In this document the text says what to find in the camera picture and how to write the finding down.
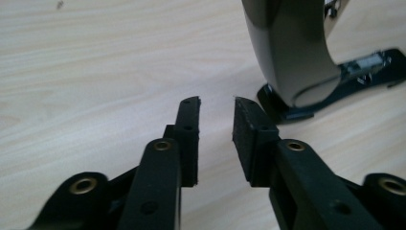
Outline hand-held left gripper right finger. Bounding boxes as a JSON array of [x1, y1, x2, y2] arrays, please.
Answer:
[[232, 96, 385, 230]]

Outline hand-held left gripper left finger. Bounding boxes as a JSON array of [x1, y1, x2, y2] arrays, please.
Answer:
[[117, 95, 202, 230]]

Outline black stapler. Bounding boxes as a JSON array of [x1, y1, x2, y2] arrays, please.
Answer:
[[240, 0, 406, 126]]

